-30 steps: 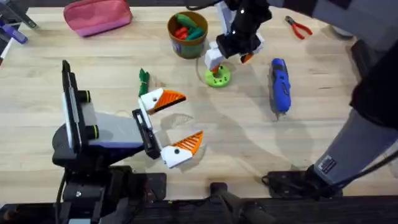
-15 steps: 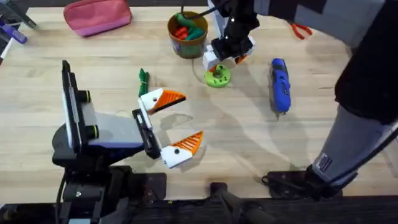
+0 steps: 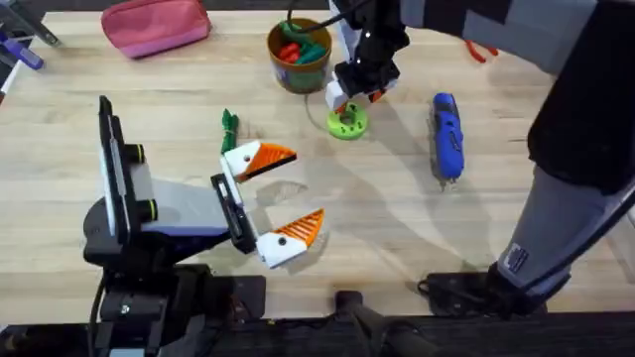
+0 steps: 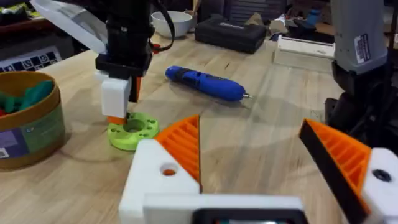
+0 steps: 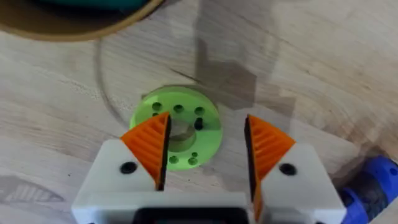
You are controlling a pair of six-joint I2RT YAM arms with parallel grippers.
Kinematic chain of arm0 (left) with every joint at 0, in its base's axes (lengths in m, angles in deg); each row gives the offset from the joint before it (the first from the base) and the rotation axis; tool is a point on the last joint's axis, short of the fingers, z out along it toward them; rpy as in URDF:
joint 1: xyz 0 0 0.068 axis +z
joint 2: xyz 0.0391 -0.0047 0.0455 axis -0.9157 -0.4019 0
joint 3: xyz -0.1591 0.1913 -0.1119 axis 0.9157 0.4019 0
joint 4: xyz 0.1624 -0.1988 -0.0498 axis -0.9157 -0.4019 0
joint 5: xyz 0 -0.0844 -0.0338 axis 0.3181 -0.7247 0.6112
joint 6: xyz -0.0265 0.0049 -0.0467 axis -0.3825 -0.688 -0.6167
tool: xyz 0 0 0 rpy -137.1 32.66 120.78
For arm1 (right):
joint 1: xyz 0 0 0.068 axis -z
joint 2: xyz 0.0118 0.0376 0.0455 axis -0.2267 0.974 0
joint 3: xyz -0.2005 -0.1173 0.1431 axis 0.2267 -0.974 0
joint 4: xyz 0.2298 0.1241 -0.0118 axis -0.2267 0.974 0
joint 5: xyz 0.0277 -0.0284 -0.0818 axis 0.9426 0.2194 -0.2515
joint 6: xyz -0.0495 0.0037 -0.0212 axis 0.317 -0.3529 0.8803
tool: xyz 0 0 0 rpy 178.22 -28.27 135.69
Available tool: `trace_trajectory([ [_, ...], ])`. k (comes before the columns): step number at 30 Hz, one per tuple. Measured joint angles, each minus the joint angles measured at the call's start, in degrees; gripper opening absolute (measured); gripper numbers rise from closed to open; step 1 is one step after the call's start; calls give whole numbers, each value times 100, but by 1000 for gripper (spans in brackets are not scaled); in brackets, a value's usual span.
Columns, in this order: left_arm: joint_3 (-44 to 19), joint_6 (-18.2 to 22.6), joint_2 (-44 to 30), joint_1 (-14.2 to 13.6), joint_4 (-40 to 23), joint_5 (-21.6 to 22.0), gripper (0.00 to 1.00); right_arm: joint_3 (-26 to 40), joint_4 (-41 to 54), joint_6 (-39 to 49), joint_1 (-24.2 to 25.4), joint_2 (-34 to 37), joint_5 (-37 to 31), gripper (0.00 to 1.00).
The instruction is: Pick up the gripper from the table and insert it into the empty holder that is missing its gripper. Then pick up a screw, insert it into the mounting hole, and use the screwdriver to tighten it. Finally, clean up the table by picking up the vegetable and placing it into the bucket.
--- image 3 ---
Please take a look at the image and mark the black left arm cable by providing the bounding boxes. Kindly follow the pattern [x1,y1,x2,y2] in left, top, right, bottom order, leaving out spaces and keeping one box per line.
[86,275,106,357]

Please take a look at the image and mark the blue electric screwdriver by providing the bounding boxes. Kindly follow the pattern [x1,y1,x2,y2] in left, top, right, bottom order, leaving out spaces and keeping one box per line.
[428,91,466,190]

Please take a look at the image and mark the black rail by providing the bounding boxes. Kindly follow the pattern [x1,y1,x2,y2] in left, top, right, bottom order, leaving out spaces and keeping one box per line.
[0,290,635,357]

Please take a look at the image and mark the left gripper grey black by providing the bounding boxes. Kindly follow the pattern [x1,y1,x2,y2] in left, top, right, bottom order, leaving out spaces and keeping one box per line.
[82,140,326,272]

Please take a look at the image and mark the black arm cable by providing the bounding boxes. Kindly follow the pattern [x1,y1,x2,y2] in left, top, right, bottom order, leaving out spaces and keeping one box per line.
[86,275,106,357]
[515,182,635,301]

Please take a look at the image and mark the red handled tool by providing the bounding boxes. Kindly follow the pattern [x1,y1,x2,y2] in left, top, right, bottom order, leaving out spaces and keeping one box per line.
[464,39,500,65]

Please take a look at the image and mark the green disc with holes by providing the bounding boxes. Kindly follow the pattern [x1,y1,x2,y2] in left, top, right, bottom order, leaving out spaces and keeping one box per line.
[325,100,370,142]

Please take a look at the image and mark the green toy vegetable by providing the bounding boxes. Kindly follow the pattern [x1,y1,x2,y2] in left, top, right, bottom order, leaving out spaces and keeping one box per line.
[219,108,241,156]

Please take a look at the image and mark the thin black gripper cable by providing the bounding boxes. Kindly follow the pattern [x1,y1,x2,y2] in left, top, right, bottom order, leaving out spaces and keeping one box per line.
[286,0,371,35]

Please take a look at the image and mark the purple blue tool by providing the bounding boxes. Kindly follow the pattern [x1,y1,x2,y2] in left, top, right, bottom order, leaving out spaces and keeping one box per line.
[0,32,46,71]

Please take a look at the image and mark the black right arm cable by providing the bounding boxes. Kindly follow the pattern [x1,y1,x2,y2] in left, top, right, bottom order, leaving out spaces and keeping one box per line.
[515,182,635,301]

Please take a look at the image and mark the left wrist black upright plate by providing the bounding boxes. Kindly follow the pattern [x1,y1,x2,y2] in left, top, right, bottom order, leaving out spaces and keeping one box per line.
[97,94,133,245]

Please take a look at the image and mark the pink zip bag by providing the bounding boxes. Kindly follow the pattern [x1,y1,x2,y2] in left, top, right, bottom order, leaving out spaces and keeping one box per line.
[100,0,213,60]

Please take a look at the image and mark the brown tub with toys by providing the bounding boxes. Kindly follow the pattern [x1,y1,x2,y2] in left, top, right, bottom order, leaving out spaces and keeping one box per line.
[266,17,333,96]

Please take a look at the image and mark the black grey tool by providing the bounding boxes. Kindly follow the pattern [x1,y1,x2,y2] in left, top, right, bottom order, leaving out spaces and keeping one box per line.
[0,0,64,49]

